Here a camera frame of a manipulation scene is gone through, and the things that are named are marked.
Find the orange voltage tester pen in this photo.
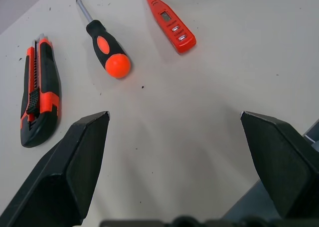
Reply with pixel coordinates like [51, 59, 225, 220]
[141, 0, 197, 54]

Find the orange black utility knife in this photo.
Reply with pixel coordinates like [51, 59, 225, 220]
[19, 33, 62, 148]

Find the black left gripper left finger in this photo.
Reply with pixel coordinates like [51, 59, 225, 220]
[0, 111, 111, 227]

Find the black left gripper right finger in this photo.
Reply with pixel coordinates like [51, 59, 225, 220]
[240, 111, 319, 220]

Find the black orange handled screwdriver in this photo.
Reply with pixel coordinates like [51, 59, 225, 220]
[75, 0, 132, 79]

